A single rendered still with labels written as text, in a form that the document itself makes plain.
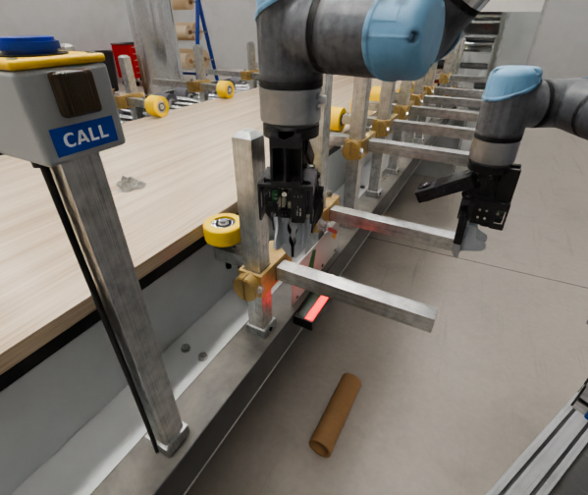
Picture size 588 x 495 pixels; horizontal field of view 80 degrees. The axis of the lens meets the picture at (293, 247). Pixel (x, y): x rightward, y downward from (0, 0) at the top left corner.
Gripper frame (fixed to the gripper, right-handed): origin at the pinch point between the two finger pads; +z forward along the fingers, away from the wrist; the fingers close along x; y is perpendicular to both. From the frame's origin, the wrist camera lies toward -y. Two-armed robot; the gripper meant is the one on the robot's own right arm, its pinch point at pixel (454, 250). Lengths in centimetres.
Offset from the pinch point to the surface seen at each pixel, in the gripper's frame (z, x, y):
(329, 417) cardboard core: 74, -4, -25
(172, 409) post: 4, -54, -30
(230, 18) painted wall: -60, 849, -694
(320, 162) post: -17.3, -5.7, -29.1
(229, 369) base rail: 11, -40, -31
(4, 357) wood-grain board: -8, -63, -45
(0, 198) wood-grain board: -10, -39, -93
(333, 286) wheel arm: -3.3, -26.4, -16.8
